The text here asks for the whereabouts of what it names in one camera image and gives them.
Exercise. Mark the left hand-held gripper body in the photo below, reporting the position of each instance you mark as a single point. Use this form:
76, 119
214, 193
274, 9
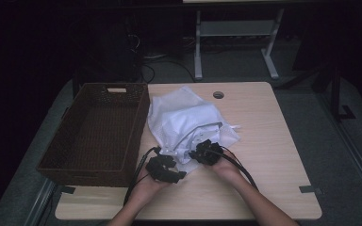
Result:
160, 164

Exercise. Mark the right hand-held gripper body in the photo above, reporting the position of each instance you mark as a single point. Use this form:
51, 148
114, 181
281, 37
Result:
210, 153

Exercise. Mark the white cloth garment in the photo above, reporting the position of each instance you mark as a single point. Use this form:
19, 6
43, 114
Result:
172, 106

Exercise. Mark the person's right hand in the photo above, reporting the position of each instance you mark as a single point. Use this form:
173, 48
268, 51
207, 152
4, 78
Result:
229, 171

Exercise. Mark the person's left hand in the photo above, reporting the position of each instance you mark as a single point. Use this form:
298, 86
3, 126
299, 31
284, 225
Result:
146, 186

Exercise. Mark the brown wicker basket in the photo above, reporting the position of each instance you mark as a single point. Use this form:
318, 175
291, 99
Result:
100, 135

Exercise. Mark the dark tape strip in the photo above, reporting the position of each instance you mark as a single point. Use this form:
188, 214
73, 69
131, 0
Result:
67, 189

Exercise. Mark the grey tape strip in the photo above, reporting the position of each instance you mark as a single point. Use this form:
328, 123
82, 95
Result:
308, 189

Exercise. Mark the black metal stand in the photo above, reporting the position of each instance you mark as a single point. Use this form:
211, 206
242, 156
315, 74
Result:
335, 94

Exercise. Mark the metal floor rail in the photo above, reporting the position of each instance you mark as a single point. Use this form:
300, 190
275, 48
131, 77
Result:
352, 150
41, 201

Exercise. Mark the white metal desk frame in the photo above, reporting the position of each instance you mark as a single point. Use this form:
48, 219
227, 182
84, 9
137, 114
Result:
237, 28

